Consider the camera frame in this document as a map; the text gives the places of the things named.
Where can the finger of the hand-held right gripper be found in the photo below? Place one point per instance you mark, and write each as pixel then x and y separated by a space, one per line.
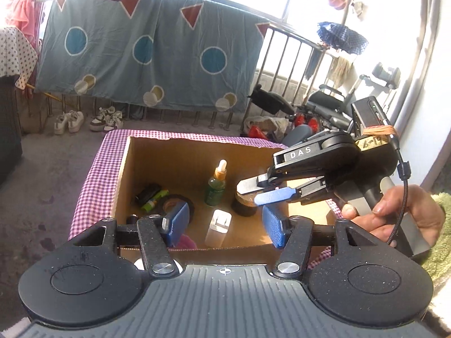
pixel 248 186
pixel 274 196

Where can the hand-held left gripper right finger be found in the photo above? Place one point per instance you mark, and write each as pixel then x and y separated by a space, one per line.
pixel 276 225

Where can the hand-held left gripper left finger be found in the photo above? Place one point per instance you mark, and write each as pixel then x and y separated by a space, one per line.
pixel 178 223

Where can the gold round tin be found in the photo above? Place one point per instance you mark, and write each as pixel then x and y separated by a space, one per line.
pixel 243 207

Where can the pink plastic lid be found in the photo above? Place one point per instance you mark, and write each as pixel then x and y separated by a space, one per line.
pixel 188 243

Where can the black tape roll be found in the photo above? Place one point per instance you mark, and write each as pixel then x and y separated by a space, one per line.
pixel 169 202

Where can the green glue stick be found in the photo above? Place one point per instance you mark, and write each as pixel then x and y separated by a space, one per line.
pixel 155 200

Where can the green dropper bottle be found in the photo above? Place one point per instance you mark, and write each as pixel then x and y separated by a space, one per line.
pixel 215 193

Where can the white charger plug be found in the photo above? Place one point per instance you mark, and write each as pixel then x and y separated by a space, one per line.
pixel 218 232

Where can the black glossy oval case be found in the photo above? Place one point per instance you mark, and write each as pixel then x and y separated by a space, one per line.
pixel 146 193

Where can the black lipstick tube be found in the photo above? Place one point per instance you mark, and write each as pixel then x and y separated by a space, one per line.
pixel 132 220

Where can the white plastic pill bottle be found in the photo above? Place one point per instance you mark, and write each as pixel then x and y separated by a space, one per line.
pixel 139 264

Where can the cardboard box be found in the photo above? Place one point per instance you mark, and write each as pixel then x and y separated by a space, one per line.
pixel 169 162

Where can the person's right forearm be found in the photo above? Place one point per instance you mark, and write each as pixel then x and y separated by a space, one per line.
pixel 442 253

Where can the person's right hand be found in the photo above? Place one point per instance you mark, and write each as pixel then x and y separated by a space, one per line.
pixel 415 204

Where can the grey padded seat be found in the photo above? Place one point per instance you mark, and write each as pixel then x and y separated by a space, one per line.
pixel 297 135

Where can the red plastic bag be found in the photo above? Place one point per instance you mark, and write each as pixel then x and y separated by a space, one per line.
pixel 303 119
pixel 257 133

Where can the black wheelchair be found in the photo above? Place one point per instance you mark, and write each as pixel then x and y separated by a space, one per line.
pixel 324 102

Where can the beige cloth bag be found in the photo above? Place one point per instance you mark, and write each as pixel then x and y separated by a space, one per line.
pixel 271 125

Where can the black seat cushion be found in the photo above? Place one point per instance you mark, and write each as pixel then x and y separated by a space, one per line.
pixel 269 100

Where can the beige hanging cloth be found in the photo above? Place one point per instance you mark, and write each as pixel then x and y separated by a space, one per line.
pixel 340 70

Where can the red checked tablecloth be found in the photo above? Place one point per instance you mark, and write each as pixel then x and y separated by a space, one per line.
pixel 91 190

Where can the dark blue hanging cloth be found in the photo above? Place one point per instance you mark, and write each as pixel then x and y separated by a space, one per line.
pixel 313 63

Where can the blue checked hanging cloth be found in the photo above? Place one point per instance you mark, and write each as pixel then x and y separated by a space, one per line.
pixel 343 37

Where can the metal window railing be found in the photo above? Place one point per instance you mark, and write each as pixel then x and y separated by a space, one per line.
pixel 299 39

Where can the blue patterned blanket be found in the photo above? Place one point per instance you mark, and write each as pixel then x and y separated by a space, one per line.
pixel 116 70

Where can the white fluffy cloth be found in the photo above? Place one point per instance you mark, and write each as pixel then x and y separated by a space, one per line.
pixel 440 306

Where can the yellow pole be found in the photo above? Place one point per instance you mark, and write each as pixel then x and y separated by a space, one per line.
pixel 45 93

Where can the dark grey cabinet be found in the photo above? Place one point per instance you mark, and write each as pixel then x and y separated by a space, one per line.
pixel 8 130

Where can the white polka-dot cloth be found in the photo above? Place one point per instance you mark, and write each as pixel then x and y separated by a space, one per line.
pixel 14 52

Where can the pink hanging garment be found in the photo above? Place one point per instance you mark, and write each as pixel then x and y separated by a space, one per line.
pixel 23 10

